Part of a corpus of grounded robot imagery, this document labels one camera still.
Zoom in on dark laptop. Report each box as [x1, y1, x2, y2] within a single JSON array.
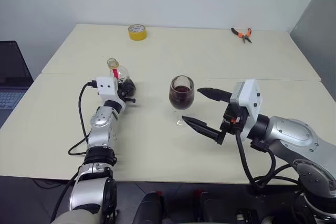
[[0, 40, 34, 127]]

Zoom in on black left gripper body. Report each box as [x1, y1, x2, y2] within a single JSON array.
[[117, 87, 137, 104]]

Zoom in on dark rounded shape with red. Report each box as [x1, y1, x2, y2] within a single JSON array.
[[193, 189, 229, 224], [133, 191, 165, 224]]

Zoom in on black left shoulder cable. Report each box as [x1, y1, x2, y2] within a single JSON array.
[[50, 171, 80, 222]]

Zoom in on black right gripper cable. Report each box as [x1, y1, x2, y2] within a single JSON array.
[[235, 126, 266, 189]]

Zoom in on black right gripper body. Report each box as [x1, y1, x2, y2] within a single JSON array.
[[219, 102, 250, 146]]

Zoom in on clear bottle with dark drink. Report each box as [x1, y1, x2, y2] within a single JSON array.
[[106, 58, 137, 98]]

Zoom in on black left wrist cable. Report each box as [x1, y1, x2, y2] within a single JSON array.
[[67, 79, 98, 157]]

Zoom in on black right forearm cable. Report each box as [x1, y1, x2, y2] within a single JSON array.
[[250, 141, 299, 187]]

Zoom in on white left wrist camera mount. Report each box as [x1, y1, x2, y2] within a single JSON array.
[[95, 77, 127, 110]]

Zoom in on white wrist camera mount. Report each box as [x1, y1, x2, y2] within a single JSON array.
[[229, 79, 264, 141], [95, 77, 127, 110]]

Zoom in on orange-handled pliers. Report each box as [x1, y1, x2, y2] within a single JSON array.
[[230, 27, 253, 45]]

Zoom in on yellow tape roll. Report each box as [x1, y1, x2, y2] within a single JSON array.
[[128, 24, 148, 42]]

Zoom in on clear wine glass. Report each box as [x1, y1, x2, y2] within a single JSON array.
[[169, 75, 195, 127]]

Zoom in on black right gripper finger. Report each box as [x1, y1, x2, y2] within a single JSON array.
[[196, 87, 233, 102], [181, 115, 223, 144]]

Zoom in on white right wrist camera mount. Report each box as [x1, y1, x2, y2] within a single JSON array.
[[229, 79, 264, 141]]

